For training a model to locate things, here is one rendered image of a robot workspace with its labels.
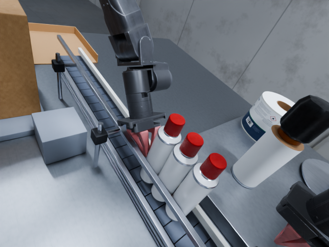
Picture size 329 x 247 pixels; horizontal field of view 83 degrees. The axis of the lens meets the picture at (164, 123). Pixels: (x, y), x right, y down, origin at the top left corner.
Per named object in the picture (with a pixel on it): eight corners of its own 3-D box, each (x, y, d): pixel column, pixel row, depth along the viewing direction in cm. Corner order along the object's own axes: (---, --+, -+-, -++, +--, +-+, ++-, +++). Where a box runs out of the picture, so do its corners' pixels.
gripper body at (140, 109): (167, 120, 45) (163, 89, 44) (130, 131, 39) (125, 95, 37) (152, 118, 50) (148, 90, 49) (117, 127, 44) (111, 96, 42)
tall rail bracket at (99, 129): (117, 162, 54) (127, 122, 43) (91, 172, 49) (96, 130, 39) (111, 154, 55) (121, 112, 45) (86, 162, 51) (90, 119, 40)
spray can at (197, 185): (189, 214, 44) (238, 166, 31) (173, 226, 41) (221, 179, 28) (176, 195, 47) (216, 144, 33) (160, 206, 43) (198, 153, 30)
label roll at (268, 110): (247, 142, 73) (273, 115, 63) (237, 111, 88) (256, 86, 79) (291, 156, 76) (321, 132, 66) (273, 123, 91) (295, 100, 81)
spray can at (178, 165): (174, 196, 46) (214, 144, 33) (158, 207, 43) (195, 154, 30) (162, 179, 49) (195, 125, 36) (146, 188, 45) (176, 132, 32)
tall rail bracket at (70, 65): (79, 98, 67) (80, 56, 57) (57, 101, 63) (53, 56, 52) (76, 92, 69) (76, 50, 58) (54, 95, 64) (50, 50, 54)
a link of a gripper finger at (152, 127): (165, 154, 46) (160, 116, 44) (141, 164, 41) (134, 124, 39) (149, 148, 51) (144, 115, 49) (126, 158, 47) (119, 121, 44)
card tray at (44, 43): (97, 62, 89) (98, 55, 86) (32, 64, 73) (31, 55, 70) (75, 34, 102) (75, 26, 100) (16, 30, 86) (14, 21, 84)
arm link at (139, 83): (115, 68, 42) (132, 64, 38) (138, 67, 47) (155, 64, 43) (121, 99, 43) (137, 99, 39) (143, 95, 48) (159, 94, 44)
